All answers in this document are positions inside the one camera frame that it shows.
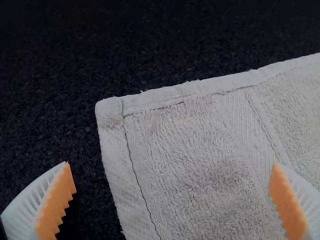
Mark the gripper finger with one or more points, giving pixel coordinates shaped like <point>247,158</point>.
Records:
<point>300,200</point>
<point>27,210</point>

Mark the pale towel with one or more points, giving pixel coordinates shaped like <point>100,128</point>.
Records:
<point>200,162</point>

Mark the black mat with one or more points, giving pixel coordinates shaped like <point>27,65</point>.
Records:
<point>100,50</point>

